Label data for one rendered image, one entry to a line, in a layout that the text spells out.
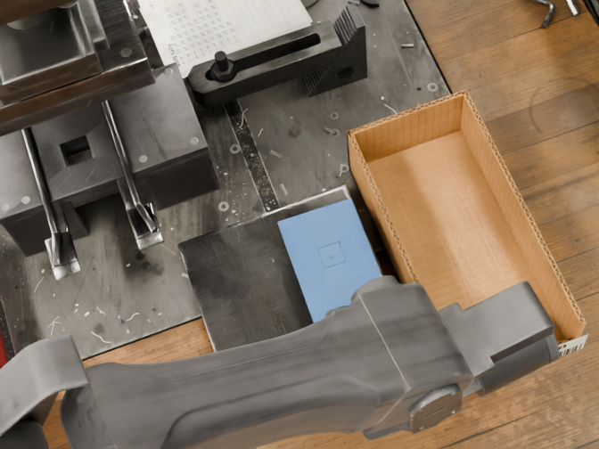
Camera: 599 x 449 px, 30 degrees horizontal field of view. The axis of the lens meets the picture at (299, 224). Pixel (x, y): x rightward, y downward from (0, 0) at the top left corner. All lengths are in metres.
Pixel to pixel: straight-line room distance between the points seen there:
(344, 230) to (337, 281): 0.05
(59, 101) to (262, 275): 0.26
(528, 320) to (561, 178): 0.38
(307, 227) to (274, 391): 0.41
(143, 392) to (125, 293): 0.50
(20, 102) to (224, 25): 0.31
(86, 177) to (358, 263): 0.26
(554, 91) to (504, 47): 0.07
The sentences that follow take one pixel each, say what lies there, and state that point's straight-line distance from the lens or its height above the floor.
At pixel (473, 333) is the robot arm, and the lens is 0.73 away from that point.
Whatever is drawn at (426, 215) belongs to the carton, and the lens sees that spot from 1.07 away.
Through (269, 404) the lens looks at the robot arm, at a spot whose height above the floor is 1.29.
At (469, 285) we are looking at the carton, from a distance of 1.04.
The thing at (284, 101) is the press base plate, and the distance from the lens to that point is 1.14.
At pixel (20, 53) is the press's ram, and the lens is 0.88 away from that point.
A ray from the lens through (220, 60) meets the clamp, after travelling 1.06.
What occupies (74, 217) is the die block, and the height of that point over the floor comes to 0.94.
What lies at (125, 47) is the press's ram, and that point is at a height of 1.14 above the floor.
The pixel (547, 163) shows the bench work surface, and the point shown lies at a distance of 1.11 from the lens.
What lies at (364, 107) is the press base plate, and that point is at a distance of 1.13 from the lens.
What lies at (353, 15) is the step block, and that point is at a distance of 1.08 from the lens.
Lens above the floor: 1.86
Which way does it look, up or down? 64 degrees down
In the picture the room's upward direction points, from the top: 10 degrees counter-clockwise
